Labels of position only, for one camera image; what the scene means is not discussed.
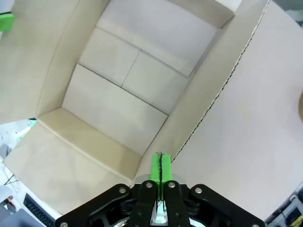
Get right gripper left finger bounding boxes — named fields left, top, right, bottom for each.
left=54, top=153, right=162, bottom=227

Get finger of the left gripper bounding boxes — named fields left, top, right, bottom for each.
left=0, top=13, right=15, bottom=33

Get black keyboard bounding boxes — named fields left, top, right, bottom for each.
left=23, top=193, right=56, bottom=227

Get bubble clock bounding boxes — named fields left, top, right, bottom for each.
left=13, top=117, right=38, bottom=144

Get brown cardboard box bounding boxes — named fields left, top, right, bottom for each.
left=0, top=0, right=303, bottom=222

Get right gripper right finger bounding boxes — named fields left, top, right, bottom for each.
left=160, top=153, right=265, bottom=227

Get brown packing tape roll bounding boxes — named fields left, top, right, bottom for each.
left=297, top=91, right=303, bottom=122

